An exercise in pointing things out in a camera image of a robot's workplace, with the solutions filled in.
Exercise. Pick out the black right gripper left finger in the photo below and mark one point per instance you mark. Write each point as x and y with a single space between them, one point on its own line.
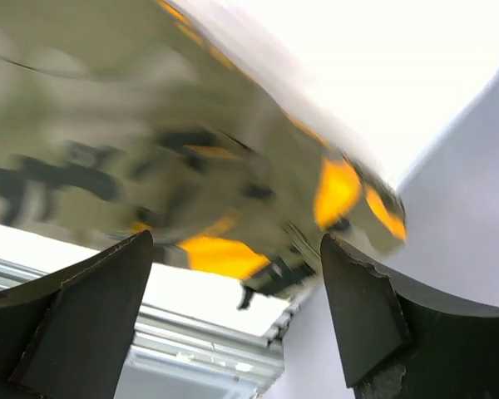
67 334

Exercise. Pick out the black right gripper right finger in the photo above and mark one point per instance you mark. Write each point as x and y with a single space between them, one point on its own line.
400 338

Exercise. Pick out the camouflage yellow green trousers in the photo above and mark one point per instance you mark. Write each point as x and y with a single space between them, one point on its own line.
123 116

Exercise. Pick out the aluminium table edge rail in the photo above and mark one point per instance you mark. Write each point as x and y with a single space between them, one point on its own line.
191 340

